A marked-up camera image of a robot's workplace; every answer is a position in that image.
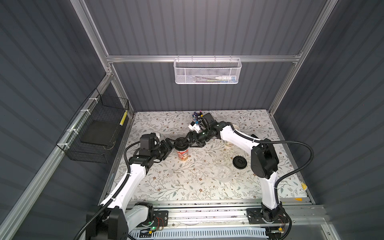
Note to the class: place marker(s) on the marker in white basket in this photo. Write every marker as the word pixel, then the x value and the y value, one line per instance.
pixel 226 79

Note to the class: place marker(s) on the white wire mesh basket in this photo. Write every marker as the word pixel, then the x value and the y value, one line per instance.
pixel 202 71

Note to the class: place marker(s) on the floral table mat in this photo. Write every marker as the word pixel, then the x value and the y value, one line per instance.
pixel 193 179

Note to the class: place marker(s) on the black cup lid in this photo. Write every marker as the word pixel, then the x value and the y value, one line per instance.
pixel 180 144
pixel 239 162

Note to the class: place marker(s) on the clear leak-proof film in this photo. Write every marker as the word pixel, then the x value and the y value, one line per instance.
pixel 223 174

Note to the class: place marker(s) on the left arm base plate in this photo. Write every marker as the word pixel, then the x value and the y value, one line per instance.
pixel 160 219

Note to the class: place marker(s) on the beige patterned paper cup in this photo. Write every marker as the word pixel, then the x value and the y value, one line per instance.
pixel 236 127

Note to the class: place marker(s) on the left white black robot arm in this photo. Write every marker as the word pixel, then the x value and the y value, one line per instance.
pixel 110 220

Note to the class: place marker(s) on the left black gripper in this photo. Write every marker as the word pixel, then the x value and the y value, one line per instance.
pixel 167 145

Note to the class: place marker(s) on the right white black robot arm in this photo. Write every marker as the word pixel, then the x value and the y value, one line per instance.
pixel 264 159

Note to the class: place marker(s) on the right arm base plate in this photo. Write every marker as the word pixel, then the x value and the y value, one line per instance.
pixel 259 216

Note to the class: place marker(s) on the black wire basket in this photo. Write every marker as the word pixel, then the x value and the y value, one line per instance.
pixel 95 134

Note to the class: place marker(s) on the red patterned paper cup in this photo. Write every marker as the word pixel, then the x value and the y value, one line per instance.
pixel 183 156

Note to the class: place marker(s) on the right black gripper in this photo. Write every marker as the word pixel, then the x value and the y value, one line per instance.
pixel 193 139

